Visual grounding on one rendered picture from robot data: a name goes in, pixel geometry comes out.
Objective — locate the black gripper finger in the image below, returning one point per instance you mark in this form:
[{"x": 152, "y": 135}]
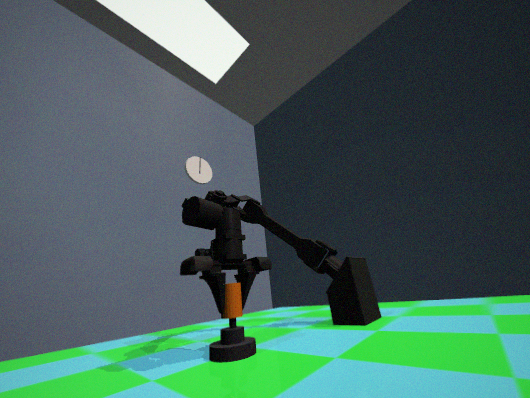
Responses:
[
  {"x": 216, "y": 283},
  {"x": 246, "y": 280}
]

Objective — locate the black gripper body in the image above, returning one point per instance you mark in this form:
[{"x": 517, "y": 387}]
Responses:
[{"x": 229, "y": 256}]

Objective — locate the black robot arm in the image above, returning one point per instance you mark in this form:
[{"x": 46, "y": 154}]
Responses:
[{"x": 220, "y": 211}]

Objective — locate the orange cylindrical knob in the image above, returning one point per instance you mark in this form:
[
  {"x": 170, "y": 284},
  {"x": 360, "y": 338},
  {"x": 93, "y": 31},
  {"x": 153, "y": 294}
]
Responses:
[{"x": 233, "y": 301}]

